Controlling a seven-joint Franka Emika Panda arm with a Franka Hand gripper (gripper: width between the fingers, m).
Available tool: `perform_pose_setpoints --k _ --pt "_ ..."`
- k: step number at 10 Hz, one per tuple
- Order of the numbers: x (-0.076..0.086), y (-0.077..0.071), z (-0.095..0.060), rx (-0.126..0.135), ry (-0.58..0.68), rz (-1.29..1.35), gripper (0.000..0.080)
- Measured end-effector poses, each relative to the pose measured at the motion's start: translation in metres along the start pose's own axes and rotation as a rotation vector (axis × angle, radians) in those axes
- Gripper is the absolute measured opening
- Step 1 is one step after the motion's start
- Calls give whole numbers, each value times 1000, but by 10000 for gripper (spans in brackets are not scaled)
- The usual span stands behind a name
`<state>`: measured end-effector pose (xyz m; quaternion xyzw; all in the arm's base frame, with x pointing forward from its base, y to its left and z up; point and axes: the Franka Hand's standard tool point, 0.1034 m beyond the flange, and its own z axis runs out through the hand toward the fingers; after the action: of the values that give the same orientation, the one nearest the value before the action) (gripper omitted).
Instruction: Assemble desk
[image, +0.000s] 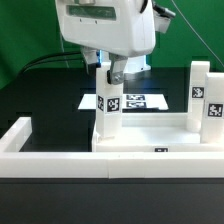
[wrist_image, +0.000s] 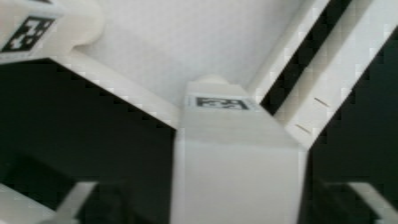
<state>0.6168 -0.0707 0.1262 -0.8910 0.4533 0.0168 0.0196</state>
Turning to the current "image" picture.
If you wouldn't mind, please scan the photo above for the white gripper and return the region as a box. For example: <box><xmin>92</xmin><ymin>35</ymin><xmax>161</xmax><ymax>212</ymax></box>
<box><xmin>55</xmin><ymin>0</ymin><xmax>155</xmax><ymax>85</ymax></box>

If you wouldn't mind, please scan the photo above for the white desk top panel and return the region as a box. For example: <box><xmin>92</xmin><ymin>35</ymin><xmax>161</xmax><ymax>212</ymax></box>
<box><xmin>91</xmin><ymin>112</ymin><xmax>204</xmax><ymax>154</ymax></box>

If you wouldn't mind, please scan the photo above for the sheet with four markers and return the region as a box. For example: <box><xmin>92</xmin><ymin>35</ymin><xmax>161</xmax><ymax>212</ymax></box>
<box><xmin>78</xmin><ymin>94</ymin><xmax>168</xmax><ymax>110</ymax></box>

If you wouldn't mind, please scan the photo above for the white U-shaped fence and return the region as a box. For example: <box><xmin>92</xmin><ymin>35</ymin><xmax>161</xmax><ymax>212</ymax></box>
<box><xmin>0</xmin><ymin>117</ymin><xmax>224</xmax><ymax>179</ymax></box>

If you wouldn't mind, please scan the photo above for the thin white cable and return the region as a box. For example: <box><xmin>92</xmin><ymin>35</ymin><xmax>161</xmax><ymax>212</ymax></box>
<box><xmin>59</xmin><ymin>36</ymin><xmax>69</xmax><ymax>69</ymax></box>

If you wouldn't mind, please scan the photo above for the black cable lower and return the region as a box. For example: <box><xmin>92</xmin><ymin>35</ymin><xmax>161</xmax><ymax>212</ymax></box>
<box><xmin>23</xmin><ymin>56</ymin><xmax>84</xmax><ymax>73</ymax></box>

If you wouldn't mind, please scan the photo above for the black cable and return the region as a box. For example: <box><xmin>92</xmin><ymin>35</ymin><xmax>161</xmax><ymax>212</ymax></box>
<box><xmin>23</xmin><ymin>56</ymin><xmax>84</xmax><ymax>73</ymax></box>
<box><xmin>20</xmin><ymin>50</ymin><xmax>82</xmax><ymax>75</ymax></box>

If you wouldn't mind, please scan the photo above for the black cable upper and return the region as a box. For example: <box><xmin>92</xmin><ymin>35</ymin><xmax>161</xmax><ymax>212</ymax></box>
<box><xmin>20</xmin><ymin>50</ymin><xmax>82</xmax><ymax>75</ymax></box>

